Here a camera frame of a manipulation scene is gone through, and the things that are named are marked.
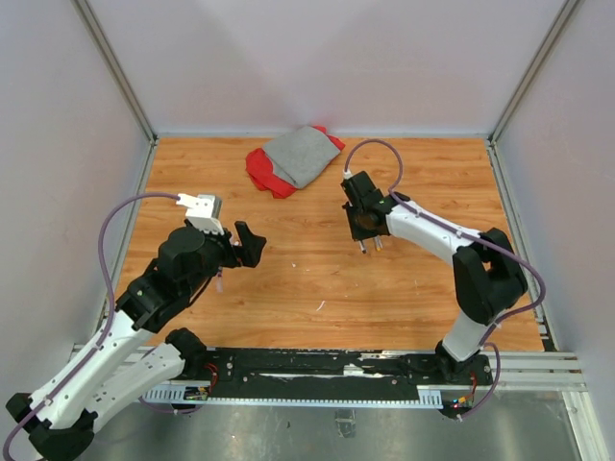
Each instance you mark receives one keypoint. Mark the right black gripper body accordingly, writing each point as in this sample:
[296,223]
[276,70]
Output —
[357,226]

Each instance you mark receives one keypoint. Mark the aluminium frame rail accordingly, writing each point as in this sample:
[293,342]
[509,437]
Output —
[538,371]

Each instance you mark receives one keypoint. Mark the purple pen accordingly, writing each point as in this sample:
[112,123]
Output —
[219,280]

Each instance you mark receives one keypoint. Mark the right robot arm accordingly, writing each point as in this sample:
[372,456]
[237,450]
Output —
[487,274]

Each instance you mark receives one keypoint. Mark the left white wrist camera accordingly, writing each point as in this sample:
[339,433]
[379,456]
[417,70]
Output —
[202,212]

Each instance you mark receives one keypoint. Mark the red cloth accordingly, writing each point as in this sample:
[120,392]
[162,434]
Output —
[260,171]

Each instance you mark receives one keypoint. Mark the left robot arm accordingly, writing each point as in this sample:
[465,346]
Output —
[62,417]

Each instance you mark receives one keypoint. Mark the grey cable duct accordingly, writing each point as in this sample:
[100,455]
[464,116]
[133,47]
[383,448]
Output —
[396,397]

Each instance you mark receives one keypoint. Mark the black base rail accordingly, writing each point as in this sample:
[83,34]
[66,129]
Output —
[260,371]

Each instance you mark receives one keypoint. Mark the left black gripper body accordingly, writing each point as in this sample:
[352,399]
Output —
[220,252]

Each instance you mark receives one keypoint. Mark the grey folded cloth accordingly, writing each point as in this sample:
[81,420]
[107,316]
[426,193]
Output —
[301,156]

